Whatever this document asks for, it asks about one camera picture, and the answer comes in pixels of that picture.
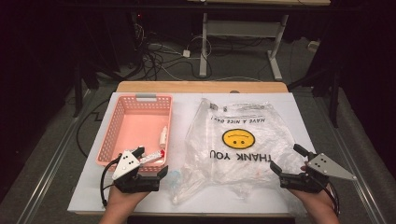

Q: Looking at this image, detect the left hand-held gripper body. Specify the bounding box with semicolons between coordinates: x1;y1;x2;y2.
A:
111;149;161;194

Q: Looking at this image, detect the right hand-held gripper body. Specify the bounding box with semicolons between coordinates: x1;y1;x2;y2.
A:
278;152;359;194

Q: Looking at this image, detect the tube with red cap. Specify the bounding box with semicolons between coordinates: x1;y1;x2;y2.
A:
139;148;166;164

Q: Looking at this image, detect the pink plastic basket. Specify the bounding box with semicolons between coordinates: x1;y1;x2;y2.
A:
95;93;174;174

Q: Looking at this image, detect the white dropper bottle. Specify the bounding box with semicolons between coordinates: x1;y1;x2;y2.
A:
159;125;169;148

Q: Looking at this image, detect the clear smiley plastic bag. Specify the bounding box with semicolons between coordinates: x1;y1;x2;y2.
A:
169;97;308;206

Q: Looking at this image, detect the person's right hand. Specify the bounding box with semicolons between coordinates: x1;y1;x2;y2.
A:
287;165;338;218

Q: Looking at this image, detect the person's left hand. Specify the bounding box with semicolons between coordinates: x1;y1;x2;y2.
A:
102;184;151;219

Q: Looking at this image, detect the small clear blue plastic piece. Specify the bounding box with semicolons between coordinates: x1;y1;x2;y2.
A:
169;169;183;183

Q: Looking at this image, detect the white board mat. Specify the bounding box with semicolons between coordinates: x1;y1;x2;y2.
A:
66;91;341;217

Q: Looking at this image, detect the black stand leg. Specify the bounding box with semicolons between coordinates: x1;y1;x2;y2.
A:
72;60;84;119

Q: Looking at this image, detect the metal floor rail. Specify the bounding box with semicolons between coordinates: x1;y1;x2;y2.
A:
312;91;389;224
16;89;96;224

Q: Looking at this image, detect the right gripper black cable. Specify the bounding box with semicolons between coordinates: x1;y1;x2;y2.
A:
325;180;341;217

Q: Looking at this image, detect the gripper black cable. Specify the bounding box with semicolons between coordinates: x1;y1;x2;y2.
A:
325;180;341;217
99;154;123;208

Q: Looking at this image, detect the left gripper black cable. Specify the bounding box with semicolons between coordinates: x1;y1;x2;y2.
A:
99;154;123;208

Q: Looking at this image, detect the black floor cable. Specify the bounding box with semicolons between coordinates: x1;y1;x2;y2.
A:
76;98;110;159

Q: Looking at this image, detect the bundle of floor cables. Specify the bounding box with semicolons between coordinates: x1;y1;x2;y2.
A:
132;21;213;81

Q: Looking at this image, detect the white metal desk frame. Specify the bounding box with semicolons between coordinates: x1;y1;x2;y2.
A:
186;0;332;82

